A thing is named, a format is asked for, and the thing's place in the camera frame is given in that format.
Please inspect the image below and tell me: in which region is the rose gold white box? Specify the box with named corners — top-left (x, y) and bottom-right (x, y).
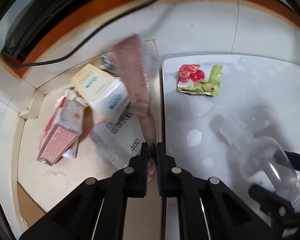
top-left (90, 35), bottom-right (160, 169)

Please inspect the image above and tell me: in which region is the black white patterned wrapper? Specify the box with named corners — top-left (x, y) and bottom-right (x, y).
top-left (100, 53), bottom-right (116, 74)

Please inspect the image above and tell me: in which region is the black cable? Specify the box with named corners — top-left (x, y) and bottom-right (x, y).
top-left (5, 0), bottom-right (188, 69)

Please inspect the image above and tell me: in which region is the strawberry green snack wrapper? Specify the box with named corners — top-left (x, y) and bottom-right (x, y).
top-left (177, 63), bottom-right (223, 96)

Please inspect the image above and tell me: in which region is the yellow white carton box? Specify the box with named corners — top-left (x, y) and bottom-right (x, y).
top-left (71, 64), bottom-right (129, 124)

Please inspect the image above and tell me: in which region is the clear bottle with label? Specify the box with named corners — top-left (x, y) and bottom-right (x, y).
top-left (219, 117), bottom-right (300, 212)

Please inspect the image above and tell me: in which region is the pink strawberry milk carton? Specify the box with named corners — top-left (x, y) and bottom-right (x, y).
top-left (37, 89), bottom-right (87, 166)

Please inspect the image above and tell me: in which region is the brown cardboard sheet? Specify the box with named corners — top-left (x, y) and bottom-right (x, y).
top-left (17, 182), bottom-right (46, 228)

